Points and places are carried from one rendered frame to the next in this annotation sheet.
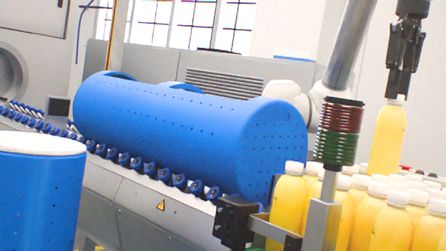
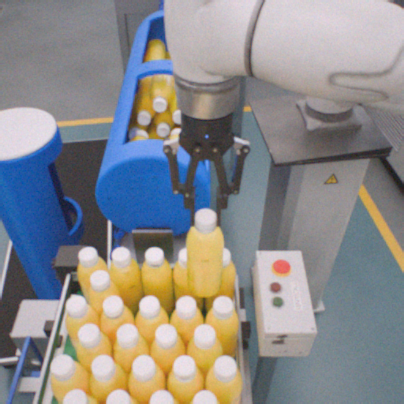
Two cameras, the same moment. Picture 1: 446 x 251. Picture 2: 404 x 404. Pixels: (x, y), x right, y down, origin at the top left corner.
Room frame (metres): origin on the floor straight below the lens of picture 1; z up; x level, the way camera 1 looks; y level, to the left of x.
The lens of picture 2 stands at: (0.90, -0.76, 1.85)
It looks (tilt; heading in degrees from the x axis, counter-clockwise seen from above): 45 degrees down; 43
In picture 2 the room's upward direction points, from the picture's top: straight up
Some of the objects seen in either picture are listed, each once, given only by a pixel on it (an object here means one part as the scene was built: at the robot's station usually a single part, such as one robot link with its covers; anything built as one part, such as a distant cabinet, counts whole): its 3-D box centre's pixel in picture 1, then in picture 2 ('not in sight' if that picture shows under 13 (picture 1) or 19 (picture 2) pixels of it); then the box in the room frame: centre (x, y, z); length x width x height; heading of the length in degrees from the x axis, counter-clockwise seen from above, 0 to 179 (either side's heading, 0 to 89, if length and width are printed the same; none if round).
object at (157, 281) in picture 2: not in sight; (158, 283); (1.26, -0.28, 0.99); 0.07 x 0.07 x 0.19
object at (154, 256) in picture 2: not in sight; (154, 256); (1.26, -0.28, 1.09); 0.04 x 0.04 x 0.02
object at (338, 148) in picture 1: (336, 146); not in sight; (0.82, -0.18, 1.18); 0.06 x 0.06 x 0.05
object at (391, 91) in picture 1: (393, 83); (192, 207); (1.28, -0.39, 1.31); 0.03 x 0.01 x 0.07; 43
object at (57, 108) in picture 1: (57, 114); not in sight; (2.32, 0.72, 1.00); 0.10 x 0.04 x 0.15; 133
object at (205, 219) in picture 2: (395, 98); (205, 220); (1.29, -0.40, 1.28); 0.04 x 0.04 x 0.02
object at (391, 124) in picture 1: (387, 139); (204, 256); (1.29, -0.40, 1.18); 0.07 x 0.07 x 0.19
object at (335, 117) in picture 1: (341, 117); not in sight; (0.82, -0.18, 1.23); 0.06 x 0.06 x 0.04
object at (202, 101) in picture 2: not in sight; (207, 87); (1.29, -0.40, 1.54); 0.09 x 0.09 x 0.06
